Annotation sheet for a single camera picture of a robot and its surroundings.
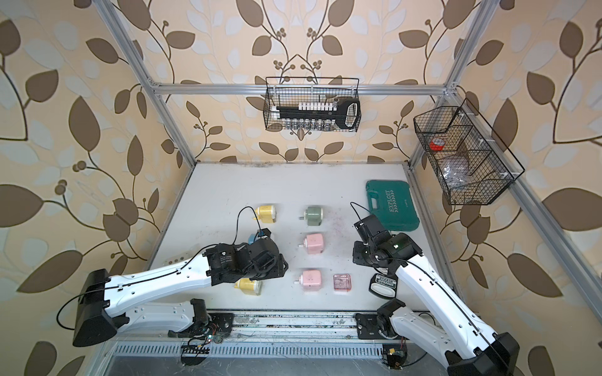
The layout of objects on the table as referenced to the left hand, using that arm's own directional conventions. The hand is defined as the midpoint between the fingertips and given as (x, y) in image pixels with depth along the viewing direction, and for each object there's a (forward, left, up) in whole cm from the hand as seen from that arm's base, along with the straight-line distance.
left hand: (284, 267), depth 73 cm
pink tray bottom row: (-1, -20, -13) cm, 24 cm away
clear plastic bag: (+23, -54, +21) cm, 62 cm away
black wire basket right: (+25, -59, +22) cm, 68 cm away
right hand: (+4, -25, 0) cm, 25 cm away
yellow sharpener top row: (+24, +10, -7) cm, 27 cm away
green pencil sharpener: (+23, -9, -6) cm, 26 cm away
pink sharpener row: (+12, -10, -7) cm, 16 cm away
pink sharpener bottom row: (-2, -9, -6) cm, 11 cm away
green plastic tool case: (+30, -44, -7) cm, 54 cm away
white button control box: (+6, +46, -11) cm, 47 cm away
